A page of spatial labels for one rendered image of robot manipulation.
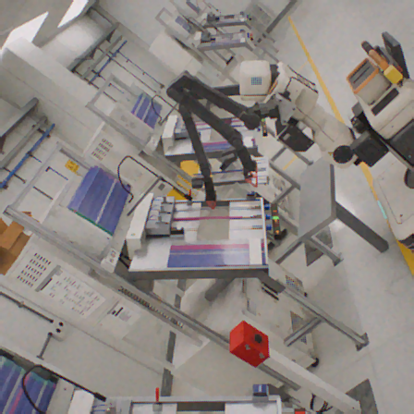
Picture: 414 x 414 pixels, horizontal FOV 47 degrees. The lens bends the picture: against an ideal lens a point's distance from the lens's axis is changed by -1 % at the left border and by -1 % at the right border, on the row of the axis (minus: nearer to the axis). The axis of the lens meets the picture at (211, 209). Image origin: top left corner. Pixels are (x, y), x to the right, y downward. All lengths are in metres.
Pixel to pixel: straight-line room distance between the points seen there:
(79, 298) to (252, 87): 1.41
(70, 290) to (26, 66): 3.66
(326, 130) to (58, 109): 4.01
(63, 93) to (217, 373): 3.86
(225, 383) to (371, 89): 1.84
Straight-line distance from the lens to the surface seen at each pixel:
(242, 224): 2.79
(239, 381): 3.05
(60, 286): 2.68
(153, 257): 2.60
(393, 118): 2.35
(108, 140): 3.79
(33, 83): 5.94
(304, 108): 2.46
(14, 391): 1.85
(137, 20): 10.35
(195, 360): 2.93
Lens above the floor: 1.82
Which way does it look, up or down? 17 degrees down
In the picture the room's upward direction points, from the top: 55 degrees counter-clockwise
